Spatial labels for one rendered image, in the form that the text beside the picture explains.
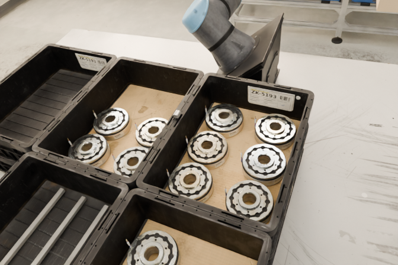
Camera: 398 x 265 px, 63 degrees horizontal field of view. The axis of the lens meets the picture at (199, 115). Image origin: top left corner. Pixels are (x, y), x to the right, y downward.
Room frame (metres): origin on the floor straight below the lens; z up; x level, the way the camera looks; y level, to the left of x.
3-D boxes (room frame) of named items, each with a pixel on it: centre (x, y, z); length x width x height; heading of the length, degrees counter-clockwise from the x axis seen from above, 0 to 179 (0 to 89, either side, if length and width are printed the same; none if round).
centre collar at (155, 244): (0.28, 0.13, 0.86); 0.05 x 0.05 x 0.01
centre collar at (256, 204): (0.36, -0.08, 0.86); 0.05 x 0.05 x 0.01
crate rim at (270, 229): (0.50, -0.07, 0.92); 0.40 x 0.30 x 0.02; 150
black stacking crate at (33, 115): (0.80, 0.45, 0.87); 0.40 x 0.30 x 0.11; 150
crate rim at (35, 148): (0.65, 0.19, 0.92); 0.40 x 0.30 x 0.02; 150
